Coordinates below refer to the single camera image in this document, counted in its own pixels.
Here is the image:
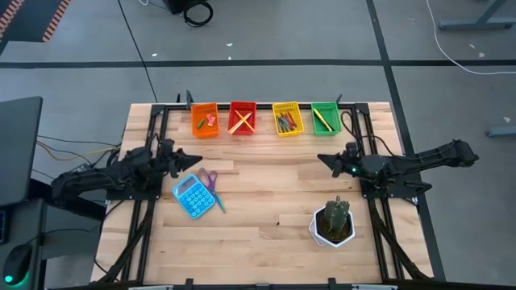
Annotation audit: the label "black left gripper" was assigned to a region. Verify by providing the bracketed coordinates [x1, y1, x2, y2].
[157, 147, 203, 179]

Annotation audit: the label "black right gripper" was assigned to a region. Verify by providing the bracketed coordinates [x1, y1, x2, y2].
[316, 151, 389, 179]

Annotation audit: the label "black pen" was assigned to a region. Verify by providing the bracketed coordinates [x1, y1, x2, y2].
[318, 109, 335, 132]

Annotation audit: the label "yellow pencil orange eraser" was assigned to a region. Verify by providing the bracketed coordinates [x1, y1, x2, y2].
[227, 114, 252, 135]

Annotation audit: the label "white pencil yellow eraser cap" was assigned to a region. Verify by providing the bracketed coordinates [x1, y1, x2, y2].
[230, 112, 254, 134]

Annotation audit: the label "orange pencil pink eraser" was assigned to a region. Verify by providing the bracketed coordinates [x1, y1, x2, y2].
[235, 110, 256, 133]

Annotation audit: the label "red plastic bin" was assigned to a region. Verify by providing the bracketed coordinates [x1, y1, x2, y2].
[227, 101, 257, 136]

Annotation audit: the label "orange plastic bin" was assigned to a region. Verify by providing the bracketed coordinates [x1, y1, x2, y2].
[190, 102, 221, 139]

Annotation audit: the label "blue calculator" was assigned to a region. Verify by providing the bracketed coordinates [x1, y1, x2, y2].
[172, 173, 217, 220]

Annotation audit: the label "green plastic bin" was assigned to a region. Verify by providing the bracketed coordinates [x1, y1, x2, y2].
[310, 101, 343, 137]

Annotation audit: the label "green cactus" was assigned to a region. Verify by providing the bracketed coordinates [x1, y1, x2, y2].
[323, 195, 351, 234]

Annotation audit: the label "yellow plastic bin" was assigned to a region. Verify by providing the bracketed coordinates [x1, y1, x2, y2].
[272, 101, 306, 138]

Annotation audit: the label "dark desk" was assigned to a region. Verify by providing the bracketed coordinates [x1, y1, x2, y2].
[0, 179, 106, 290]

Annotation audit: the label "dark grey flat panel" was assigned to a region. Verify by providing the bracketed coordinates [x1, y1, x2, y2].
[0, 96, 44, 206]

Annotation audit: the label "grey desk foot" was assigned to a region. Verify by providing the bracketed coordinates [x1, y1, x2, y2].
[485, 125, 516, 139]

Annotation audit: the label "black computer mouse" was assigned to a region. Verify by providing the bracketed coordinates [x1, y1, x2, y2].
[2, 243, 33, 288]

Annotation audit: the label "grey desk leg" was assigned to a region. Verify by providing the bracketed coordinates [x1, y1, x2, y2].
[438, 0, 516, 31]

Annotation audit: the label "orange striped black mat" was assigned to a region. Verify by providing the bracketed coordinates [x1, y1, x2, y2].
[0, 0, 72, 56]

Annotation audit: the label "purple handled scissors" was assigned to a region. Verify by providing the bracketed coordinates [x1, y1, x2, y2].
[197, 168, 227, 213]

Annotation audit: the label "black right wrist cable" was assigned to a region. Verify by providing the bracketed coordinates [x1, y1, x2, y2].
[340, 110, 398, 157]

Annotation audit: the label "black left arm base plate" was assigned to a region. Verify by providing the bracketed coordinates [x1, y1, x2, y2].
[105, 168, 164, 201]

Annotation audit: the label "black aluminium table frame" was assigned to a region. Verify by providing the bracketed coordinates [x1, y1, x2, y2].
[92, 90, 435, 290]

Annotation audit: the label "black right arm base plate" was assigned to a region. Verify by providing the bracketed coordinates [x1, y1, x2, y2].
[358, 167, 432, 199]

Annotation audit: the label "yellow cable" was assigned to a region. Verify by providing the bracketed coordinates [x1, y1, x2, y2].
[35, 140, 122, 162]

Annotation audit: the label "thin black floor cable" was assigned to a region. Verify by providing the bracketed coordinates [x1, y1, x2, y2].
[118, 0, 159, 104]

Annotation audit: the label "black coiled cable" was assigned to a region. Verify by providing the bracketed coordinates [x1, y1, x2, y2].
[163, 0, 214, 28]

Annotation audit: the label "white floor cable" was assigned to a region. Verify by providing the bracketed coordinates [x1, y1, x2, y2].
[426, 0, 516, 76]

